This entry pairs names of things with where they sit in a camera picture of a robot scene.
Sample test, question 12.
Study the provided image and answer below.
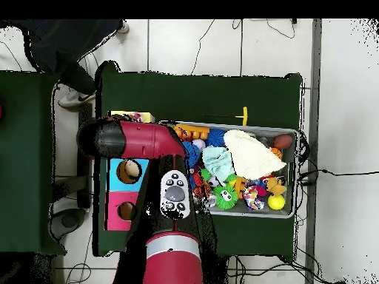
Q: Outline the wooden box with three holes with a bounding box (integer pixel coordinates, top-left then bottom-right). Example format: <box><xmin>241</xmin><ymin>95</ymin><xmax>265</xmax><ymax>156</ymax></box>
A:
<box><xmin>104</xmin><ymin>109</ymin><xmax>155</xmax><ymax>232</ymax></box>

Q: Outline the shallow silver mesh bin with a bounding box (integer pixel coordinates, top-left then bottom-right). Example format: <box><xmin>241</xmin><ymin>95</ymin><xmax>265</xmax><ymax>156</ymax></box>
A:
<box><xmin>165</xmin><ymin>120</ymin><xmax>299</xmax><ymax>219</ymax></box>

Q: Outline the large blue spiky ball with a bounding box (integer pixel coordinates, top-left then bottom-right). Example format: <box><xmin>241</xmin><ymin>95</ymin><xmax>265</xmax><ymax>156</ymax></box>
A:
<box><xmin>181</xmin><ymin>141</ymin><xmax>201</xmax><ymax>169</ymax></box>

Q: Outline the white baseball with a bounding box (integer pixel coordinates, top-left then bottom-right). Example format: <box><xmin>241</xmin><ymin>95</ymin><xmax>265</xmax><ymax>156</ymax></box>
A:
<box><xmin>191</xmin><ymin>138</ymin><xmax>207</xmax><ymax>152</ymax></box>

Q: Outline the orange toy building brick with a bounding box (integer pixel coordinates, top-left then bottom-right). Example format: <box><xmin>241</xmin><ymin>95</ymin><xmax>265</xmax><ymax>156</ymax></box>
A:
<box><xmin>174</xmin><ymin>124</ymin><xmax>210</xmax><ymax>141</ymax></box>

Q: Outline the light blue waffle cloth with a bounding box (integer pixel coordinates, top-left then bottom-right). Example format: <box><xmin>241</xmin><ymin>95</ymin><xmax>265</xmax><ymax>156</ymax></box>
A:
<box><xmin>201</xmin><ymin>145</ymin><xmax>235</xmax><ymax>183</ymax></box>

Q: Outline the small blue spiky ball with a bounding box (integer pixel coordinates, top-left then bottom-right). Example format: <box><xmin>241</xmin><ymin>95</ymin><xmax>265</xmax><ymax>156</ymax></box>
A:
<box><xmin>205</xmin><ymin>128</ymin><xmax>227</xmax><ymax>148</ymax></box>

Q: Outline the green spiky ball with eyes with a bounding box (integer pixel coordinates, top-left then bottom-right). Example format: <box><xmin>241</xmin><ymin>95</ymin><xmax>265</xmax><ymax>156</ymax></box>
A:
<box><xmin>213</xmin><ymin>183</ymin><xmax>239</xmax><ymax>211</ymax></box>

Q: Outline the cream waffle cloth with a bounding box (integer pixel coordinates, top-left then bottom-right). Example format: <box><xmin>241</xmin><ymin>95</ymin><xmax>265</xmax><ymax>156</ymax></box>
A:
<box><xmin>223</xmin><ymin>129</ymin><xmax>287</xmax><ymax>180</ymax></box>

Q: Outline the dark green table cloth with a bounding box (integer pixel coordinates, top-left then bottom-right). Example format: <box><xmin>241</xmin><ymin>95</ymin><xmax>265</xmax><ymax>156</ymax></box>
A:
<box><xmin>94</xmin><ymin>60</ymin><xmax>304</xmax><ymax>263</ymax></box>
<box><xmin>0</xmin><ymin>70</ymin><xmax>67</xmax><ymax>256</ymax></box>

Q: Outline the brown plush toy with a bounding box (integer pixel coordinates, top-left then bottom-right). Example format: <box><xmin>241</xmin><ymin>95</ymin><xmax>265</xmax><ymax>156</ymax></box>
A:
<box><xmin>264</xmin><ymin>176</ymin><xmax>287</xmax><ymax>197</ymax></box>

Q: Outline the black panel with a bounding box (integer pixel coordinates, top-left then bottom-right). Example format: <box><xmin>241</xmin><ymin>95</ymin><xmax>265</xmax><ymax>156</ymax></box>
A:
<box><xmin>76</xmin><ymin>103</ymin><xmax>95</xmax><ymax>208</ymax></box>

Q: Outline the dark rounded stand base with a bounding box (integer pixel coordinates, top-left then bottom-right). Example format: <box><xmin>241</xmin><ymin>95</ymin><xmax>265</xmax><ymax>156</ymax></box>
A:
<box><xmin>50</xmin><ymin>207</ymin><xmax>90</xmax><ymax>241</ymax></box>

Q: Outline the person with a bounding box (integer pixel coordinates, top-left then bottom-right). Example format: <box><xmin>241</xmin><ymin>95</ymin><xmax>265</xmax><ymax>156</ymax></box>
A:
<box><xmin>0</xmin><ymin>18</ymin><xmax>131</xmax><ymax>109</ymax></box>

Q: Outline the yellow T-handle hex key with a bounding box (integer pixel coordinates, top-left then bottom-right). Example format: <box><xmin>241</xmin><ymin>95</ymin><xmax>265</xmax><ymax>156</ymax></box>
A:
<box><xmin>202</xmin><ymin>106</ymin><xmax>249</xmax><ymax>126</ymax></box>

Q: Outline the thin black cable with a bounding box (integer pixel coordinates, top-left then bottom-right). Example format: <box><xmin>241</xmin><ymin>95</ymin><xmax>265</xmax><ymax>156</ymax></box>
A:
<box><xmin>190</xmin><ymin>18</ymin><xmax>216</xmax><ymax>75</ymax></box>

